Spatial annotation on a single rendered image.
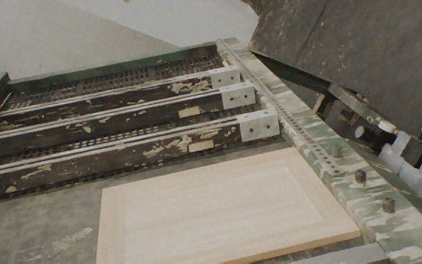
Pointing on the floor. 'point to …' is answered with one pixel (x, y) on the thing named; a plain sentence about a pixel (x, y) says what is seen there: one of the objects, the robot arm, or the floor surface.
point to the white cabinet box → (179, 18)
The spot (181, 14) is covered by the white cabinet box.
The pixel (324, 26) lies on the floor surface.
